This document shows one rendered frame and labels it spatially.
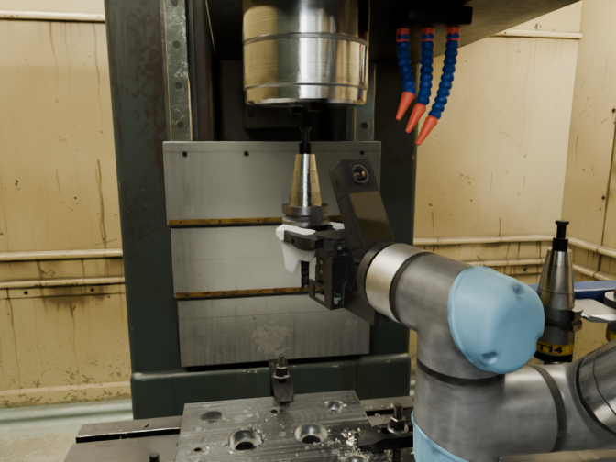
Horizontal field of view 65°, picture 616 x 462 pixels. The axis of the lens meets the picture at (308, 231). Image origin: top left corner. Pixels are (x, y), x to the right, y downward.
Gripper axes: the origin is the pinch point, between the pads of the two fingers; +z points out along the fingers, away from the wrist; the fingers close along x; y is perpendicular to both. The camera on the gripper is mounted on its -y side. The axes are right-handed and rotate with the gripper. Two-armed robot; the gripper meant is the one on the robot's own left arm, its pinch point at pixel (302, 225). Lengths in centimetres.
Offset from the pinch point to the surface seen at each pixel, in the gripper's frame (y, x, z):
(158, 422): 41, -16, 27
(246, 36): -23.6, -8.1, -0.7
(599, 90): -26, 118, 32
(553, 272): 3.3, 21.1, -23.6
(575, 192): 5, 120, 38
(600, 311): 8.4, 27.5, -26.1
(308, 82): -18.0, -3.6, -8.1
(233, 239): 11.0, 5.4, 42.5
